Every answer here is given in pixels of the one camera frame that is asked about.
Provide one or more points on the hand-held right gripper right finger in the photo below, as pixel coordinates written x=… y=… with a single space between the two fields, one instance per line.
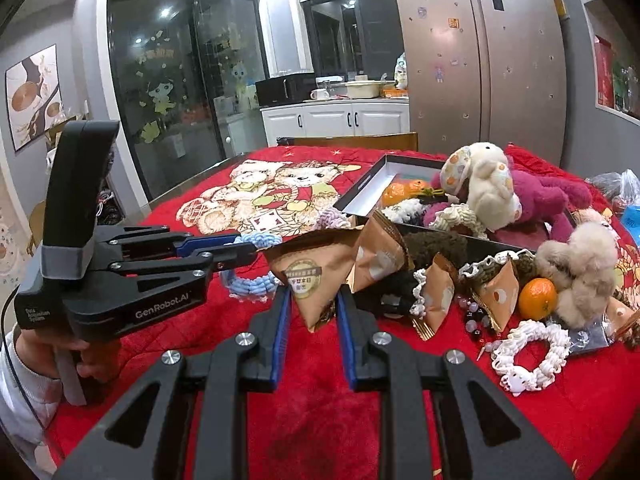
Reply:
x=347 y=340

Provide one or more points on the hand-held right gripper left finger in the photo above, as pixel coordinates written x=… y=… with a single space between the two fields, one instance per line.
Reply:
x=282 y=330

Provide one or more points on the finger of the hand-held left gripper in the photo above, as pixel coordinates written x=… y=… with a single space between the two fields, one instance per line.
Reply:
x=235 y=255
x=210 y=241

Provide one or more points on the blue knitted scrunchie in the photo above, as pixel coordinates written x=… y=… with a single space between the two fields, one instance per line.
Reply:
x=250 y=287

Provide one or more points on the brown labelled triangular snack packet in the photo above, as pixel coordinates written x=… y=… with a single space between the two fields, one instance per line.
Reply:
x=310 y=270

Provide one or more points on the black framed box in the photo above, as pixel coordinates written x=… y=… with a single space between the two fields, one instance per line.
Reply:
x=370 y=185

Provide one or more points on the orange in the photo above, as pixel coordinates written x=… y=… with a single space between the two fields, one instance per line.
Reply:
x=537 y=297
x=395 y=192

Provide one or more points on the cream lace scrunchie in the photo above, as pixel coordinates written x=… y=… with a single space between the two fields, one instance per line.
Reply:
x=457 y=217

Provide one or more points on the cream plush rabbit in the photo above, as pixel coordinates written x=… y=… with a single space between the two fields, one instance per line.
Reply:
x=485 y=180

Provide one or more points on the pink plush bear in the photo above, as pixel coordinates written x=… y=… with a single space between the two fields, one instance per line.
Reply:
x=540 y=190

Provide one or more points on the person's left forearm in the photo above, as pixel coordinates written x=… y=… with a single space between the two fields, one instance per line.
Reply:
x=25 y=400

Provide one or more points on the person's left hand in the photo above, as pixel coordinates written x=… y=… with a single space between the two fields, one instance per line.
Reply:
x=100 y=360

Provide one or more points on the black lace-trimmed scrunchie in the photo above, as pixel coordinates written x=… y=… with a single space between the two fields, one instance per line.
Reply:
x=395 y=290

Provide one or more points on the triangular dotted snack packet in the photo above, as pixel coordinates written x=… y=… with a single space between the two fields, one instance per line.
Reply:
x=497 y=295
x=620 y=315
x=380 y=255
x=435 y=295

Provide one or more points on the purple knitted scrunchie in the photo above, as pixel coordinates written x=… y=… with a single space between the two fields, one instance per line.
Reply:
x=330 y=220

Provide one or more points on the red bear-print blanket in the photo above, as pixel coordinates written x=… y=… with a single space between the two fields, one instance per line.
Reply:
x=310 y=435

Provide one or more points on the dark brown fuzzy scrunchie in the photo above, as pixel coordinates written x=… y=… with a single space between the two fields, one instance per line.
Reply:
x=435 y=250

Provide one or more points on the dark glass door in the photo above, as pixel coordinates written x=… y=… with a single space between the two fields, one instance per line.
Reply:
x=165 y=85

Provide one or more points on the wooden chair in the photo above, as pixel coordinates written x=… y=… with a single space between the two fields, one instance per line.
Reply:
x=350 y=141

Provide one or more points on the white kitchen cabinet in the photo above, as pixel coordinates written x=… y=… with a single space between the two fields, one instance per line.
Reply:
x=325 y=120

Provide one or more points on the black microwave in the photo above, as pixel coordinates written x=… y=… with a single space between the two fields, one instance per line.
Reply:
x=285 y=90

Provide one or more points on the white mug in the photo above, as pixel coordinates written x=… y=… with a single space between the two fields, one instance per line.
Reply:
x=319 y=94

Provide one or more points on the olive lace-trimmed scrunchie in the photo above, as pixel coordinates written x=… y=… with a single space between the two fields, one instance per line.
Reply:
x=525 y=262

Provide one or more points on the white knitted scrunchie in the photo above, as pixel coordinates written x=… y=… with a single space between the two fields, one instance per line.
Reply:
x=550 y=340

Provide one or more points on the white pot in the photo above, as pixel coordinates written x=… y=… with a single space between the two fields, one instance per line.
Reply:
x=362 y=90

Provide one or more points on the dark foil packet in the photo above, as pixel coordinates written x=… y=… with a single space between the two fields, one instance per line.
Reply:
x=590 y=337

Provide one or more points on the beige fluffy plush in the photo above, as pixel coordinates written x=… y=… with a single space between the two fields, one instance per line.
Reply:
x=580 y=270

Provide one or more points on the filled plastic bag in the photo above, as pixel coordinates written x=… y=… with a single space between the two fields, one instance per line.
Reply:
x=401 y=72

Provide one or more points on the dark kitchen window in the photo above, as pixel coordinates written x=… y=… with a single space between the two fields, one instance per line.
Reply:
x=370 y=30

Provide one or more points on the silver refrigerator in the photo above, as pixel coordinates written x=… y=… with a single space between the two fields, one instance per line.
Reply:
x=450 y=85

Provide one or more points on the clear plastic bag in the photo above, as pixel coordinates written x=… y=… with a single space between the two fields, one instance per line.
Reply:
x=610 y=185

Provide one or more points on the blue plastic bag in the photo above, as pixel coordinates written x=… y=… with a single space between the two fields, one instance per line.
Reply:
x=631 y=225

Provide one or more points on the red gift box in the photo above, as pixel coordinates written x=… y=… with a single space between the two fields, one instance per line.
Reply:
x=604 y=72

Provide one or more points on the framed wall picture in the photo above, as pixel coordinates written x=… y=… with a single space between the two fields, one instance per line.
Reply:
x=32 y=95

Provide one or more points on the white wall shelf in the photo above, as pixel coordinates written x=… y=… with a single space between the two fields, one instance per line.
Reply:
x=625 y=115

